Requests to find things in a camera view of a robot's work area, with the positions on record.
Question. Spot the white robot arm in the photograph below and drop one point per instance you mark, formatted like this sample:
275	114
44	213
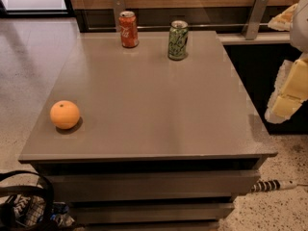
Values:
299	32

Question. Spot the black bag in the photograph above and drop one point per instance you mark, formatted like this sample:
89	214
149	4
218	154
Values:
32	208

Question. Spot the left metal rail bracket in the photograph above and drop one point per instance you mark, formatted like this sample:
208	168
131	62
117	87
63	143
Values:
118	7

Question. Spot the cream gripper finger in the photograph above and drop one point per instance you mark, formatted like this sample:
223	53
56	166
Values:
284	21
290	91

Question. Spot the green soda can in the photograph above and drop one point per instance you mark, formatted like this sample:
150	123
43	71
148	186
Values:
177	41

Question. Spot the orange fruit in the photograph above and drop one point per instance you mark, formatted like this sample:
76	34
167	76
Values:
64	114

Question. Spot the right metal rail bracket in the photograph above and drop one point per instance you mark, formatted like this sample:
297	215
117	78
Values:
251	27

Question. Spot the metal rail bracket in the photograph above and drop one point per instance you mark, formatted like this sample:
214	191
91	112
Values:
251	27
118	7

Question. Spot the metal wall rail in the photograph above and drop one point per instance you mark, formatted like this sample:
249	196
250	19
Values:
215	27

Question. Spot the grey drawer cabinet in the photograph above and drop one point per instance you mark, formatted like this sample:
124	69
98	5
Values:
162	145

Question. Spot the red cola can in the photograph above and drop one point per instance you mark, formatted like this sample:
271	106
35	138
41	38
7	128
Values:
128	29

